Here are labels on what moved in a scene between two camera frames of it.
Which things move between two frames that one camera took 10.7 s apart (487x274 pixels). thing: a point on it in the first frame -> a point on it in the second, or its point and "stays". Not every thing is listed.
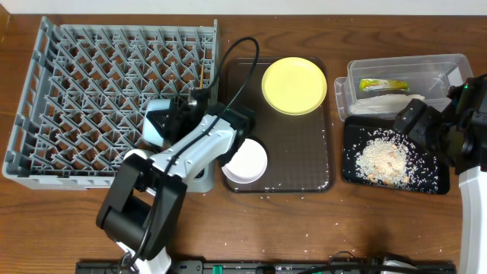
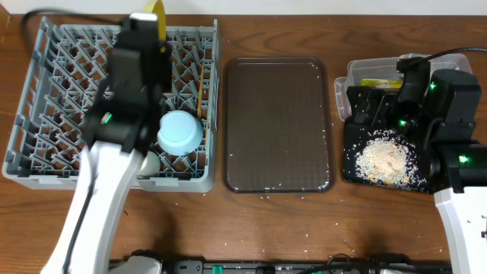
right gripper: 428,115 -> 386,98
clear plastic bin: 378,87 stays
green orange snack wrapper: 378,84 stays
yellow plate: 294,86 -> 157,7
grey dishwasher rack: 81,103 stays
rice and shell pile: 388,157 stays
